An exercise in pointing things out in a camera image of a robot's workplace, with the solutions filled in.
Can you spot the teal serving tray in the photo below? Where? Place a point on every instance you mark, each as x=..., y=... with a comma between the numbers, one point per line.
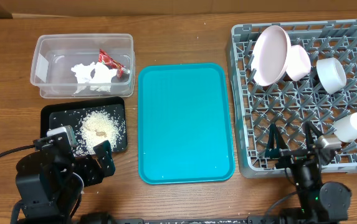
x=184, y=124

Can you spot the white napkin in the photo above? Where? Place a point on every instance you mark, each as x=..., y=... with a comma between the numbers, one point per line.
x=98, y=75

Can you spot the cooked rice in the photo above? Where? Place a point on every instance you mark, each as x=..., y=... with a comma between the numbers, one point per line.
x=93, y=126

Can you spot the black plastic tray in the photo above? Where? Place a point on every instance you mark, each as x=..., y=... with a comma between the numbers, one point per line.
x=47, y=110

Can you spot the black frame rail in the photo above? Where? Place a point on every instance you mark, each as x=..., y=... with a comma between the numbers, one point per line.
x=256, y=219

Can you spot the large white plate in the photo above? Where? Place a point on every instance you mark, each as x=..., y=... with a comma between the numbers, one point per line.
x=270, y=53

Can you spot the red snack wrapper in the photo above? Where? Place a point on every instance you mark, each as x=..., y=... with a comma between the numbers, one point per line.
x=107, y=60

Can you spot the grey dishwasher rack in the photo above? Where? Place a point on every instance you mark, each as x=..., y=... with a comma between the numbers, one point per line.
x=288, y=104

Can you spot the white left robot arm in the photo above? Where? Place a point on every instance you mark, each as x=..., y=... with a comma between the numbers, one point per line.
x=51, y=180

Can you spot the small pink bowl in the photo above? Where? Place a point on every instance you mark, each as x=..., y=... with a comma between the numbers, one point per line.
x=299, y=64

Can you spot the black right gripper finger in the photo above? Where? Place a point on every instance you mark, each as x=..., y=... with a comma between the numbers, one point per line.
x=310, y=129
x=273, y=144

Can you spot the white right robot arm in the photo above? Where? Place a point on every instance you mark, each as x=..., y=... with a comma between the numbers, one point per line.
x=313, y=200

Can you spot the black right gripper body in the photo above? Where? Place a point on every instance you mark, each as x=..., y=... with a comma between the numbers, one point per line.
x=304, y=173

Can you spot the beige paper cup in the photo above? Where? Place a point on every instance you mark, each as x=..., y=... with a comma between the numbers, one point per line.
x=346, y=128

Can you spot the clear plastic bin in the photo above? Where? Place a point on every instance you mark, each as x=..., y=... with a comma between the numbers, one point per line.
x=55, y=55

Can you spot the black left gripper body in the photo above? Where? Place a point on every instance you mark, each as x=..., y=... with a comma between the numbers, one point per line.
x=88, y=173

